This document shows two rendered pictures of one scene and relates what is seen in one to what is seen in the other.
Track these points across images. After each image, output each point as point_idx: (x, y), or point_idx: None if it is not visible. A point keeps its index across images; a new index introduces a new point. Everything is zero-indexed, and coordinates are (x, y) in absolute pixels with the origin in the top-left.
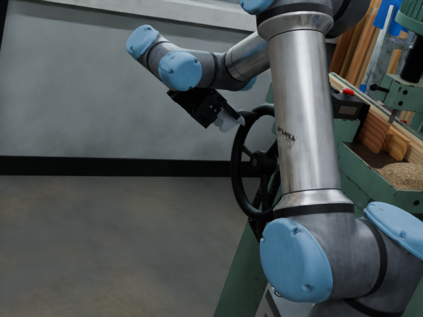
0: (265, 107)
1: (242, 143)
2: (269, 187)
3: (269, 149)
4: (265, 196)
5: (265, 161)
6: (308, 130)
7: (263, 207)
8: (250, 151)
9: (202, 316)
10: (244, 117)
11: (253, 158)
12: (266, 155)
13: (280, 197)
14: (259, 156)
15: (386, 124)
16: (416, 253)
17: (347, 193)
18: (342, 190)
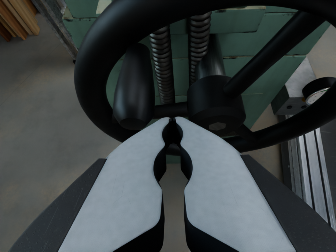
0: (167, 4)
1: (112, 111)
2: (115, 83)
3: (244, 86)
4: (248, 130)
5: (243, 108)
6: None
7: (252, 140)
8: (160, 113)
9: (111, 152)
10: (154, 105)
11: (208, 125)
12: (234, 98)
13: (319, 124)
14: (232, 115)
15: None
16: None
17: (284, 8)
18: (268, 11)
